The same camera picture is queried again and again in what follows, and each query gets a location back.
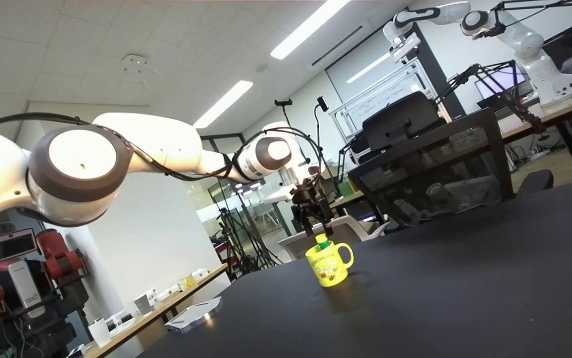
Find black mesh cart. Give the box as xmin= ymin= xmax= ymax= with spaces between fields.
xmin=347 ymin=92 xmax=512 ymax=227

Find red robot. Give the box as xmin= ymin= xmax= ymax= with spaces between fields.
xmin=0 ymin=229 xmax=89 ymax=358

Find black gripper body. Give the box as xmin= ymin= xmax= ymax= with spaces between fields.
xmin=291 ymin=180 xmax=331 ymax=233

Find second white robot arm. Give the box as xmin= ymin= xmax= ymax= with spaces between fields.
xmin=383 ymin=0 xmax=572 ymax=106

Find yellow mug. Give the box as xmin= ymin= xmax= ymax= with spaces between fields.
xmin=305 ymin=241 xmax=353 ymax=289

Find wooden side bench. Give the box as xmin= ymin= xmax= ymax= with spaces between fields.
xmin=83 ymin=265 xmax=228 ymax=358

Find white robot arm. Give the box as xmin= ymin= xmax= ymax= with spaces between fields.
xmin=0 ymin=112 xmax=311 ymax=227

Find green yellow glue stick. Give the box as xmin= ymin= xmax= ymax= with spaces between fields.
xmin=315 ymin=233 xmax=329 ymax=251

